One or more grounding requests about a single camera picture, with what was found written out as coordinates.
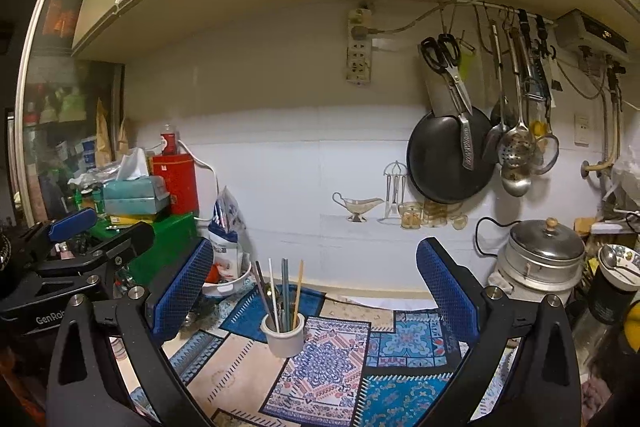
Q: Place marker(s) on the glass cups cluster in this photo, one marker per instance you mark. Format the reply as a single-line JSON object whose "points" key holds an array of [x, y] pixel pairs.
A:
{"points": [[427, 214]]}

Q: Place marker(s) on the wooden chopstick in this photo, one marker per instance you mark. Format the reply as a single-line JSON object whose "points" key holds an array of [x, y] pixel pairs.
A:
{"points": [[298, 292]]}

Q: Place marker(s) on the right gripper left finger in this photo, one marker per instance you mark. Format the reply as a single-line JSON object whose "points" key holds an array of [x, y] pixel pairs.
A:
{"points": [[85, 387]]}

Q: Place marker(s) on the hanging slotted spoon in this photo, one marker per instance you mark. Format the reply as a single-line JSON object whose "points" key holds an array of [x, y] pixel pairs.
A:
{"points": [[517, 145]]}

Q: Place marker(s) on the black frying pan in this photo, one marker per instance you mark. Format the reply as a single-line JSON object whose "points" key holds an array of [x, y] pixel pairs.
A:
{"points": [[434, 158]]}

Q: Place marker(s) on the patterned blue table mat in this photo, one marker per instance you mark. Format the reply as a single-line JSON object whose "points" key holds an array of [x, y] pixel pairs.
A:
{"points": [[359, 366]]}

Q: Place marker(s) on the wall power strip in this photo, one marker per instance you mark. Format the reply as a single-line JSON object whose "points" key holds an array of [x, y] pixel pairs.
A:
{"points": [[359, 47]]}

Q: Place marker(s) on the hanging metal ladle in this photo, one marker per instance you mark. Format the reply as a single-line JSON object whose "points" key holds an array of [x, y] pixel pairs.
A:
{"points": [[516, 181]]}

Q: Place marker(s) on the silver gravy boat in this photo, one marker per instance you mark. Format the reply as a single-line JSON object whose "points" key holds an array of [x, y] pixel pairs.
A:
{"points": [[357, 208]]}

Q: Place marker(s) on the metal spoon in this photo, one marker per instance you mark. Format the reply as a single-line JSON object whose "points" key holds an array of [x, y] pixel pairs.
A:
{"points": [[263, 291]]}

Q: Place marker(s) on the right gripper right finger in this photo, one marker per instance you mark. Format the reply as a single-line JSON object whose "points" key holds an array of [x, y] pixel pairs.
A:
{"points": [[543, 387]]}

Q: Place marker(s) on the white plastic bag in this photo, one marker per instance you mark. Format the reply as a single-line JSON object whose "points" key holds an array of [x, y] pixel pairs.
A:
{"points": [[225, 232]]}

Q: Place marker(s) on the small metal utensil stand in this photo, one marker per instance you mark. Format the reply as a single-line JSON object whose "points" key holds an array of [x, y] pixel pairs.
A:
{"points": [[395, 176]]}

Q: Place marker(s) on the white bowl with tomato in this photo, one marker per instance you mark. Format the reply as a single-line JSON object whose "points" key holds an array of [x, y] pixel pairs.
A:
{"points": [[228, 288]]}

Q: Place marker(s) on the white ceramic utensil cup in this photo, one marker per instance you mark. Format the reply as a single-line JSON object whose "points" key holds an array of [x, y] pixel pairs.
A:
{"points": [[284, 345]]}

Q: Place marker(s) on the white rice cooker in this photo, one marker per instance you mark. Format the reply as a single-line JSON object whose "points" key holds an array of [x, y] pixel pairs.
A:
{"points": [[540, 257]]}

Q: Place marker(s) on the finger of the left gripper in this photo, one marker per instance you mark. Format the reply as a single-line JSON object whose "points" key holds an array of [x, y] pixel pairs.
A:
{"points": [[126, 245], [75, 224]]}

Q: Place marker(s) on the teal tissue box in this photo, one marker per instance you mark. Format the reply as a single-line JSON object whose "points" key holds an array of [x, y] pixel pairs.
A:
{"points": [[145, 196]]}

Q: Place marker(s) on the hanging scissors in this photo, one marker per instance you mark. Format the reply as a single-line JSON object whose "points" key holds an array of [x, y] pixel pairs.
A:
{"points": [[442, 55]]}

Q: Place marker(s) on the red box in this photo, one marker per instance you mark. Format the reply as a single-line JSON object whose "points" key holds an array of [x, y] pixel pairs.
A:
{"points": [[178, 173]]}

